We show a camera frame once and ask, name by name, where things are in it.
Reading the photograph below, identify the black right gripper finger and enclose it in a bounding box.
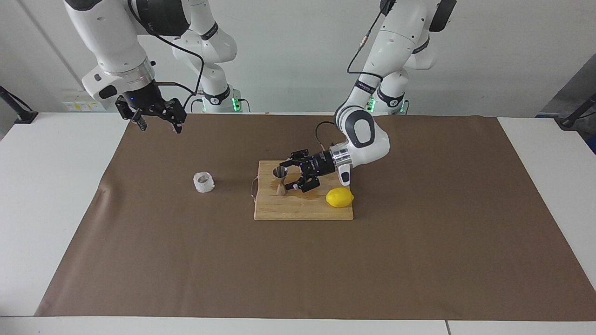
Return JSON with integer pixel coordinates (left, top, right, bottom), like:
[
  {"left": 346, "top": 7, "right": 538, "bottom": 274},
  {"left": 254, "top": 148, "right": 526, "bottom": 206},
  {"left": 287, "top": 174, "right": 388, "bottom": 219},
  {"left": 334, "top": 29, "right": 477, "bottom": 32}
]
[
  {"left": 130, "top": 109, "right": 148, "bottom": 132},
  {"left": 158, "top": 99, "right": 188, "bottom": 134}
]

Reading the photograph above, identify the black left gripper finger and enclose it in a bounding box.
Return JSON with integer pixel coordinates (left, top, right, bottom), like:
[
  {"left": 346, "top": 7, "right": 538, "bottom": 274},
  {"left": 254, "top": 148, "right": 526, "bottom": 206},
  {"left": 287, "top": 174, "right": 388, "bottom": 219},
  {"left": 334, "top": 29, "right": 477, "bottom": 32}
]
[
  {"left": 285, "top": 174, "right": 321, "bottom": 193},
  {"left": 279, "top": 149, "right": 310, "bottom": 170}
]

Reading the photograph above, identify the steel double jigger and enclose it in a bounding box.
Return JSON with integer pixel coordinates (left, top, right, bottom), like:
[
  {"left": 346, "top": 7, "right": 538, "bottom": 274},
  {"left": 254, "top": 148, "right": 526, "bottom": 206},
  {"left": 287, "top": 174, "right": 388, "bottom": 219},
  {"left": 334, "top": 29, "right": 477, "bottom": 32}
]
[{"left": 272, "top": 167, "right": 288, "bottom": 196}]

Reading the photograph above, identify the clear textured glass cup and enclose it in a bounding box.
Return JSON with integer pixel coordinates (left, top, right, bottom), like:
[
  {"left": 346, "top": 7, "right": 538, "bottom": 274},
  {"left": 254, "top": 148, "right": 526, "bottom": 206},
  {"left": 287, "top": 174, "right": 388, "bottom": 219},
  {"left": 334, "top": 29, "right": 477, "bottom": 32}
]
[{"left": 193, "top": 171, "right": 216, "bottom": 194}]

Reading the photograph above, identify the yellow lemon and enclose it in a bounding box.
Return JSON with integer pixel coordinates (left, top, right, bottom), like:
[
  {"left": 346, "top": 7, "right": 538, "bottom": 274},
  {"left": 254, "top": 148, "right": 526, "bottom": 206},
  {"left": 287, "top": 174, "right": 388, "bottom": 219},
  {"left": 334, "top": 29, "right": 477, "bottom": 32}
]
[{"left": 325, "top": 187, "right": 354, "bottom": 208}]

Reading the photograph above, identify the black clamp stand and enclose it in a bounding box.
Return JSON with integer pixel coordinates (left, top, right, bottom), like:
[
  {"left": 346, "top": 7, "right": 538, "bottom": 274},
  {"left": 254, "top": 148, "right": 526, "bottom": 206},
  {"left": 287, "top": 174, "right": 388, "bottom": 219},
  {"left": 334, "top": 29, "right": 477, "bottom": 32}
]
[
  {"left": 559, "top": 93, "right": 596, "bottom": 130},
  {"left": 0, "top": 85, "right": 39, "bottom": 125}
]

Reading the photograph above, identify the brown paper table mat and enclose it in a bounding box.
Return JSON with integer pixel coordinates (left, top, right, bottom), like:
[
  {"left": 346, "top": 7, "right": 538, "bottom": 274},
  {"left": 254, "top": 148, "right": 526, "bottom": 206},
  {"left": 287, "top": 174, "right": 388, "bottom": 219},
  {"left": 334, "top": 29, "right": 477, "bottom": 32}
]
[{"left": 35, "top": 114, "right": 596, "bottom": 322}]

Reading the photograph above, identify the dark grey cabinet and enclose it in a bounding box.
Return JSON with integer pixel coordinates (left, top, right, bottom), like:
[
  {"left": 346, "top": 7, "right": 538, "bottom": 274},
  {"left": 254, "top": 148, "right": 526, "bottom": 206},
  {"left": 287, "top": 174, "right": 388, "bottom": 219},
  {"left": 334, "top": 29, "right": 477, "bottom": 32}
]
[{"left": 540, "top": 54, "right": 596, "bottom": 119}]

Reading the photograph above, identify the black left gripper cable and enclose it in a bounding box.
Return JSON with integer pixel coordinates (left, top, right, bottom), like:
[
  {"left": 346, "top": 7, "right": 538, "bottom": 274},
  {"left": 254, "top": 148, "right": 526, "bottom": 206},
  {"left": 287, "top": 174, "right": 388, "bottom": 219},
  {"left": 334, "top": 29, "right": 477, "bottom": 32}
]
[{"left": 315, "top": 0, "right": 396, "bottom": 149}]

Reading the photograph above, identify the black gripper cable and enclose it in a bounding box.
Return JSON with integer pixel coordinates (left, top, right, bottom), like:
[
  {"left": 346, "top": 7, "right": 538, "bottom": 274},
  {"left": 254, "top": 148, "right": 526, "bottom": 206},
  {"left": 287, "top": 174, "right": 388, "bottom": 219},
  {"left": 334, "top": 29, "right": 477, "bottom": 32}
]
[
  {"left": 315, "top": 0, "right": 396, "bottom": 149},
  {"left": 128, "top": 0, "right": 206, "bottom": 112}
]

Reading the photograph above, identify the wooden cutting board, metal handle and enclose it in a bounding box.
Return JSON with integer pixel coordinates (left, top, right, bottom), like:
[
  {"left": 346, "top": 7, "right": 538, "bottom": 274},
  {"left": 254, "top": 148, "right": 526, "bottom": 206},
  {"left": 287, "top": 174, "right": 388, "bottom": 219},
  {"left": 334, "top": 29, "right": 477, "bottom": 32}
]
[{"left": 250, "top": 161, "right": 354, "bottom": 221}]

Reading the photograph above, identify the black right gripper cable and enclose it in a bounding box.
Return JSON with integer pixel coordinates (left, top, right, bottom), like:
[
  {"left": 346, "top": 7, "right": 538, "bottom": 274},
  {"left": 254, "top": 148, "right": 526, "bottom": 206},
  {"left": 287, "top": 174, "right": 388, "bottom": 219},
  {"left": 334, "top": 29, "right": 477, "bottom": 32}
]
[{"left": 128, "top": 0, "right": 206, "bottom": 112}]

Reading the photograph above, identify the white wall socket strip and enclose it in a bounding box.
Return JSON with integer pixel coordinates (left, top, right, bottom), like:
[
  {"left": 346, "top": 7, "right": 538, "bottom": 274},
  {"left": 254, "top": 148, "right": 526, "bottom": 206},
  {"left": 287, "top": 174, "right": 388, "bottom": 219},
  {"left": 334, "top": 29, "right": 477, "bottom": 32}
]
[{"left": 62, "top": 89, "right": 91, "bottom": 112}]

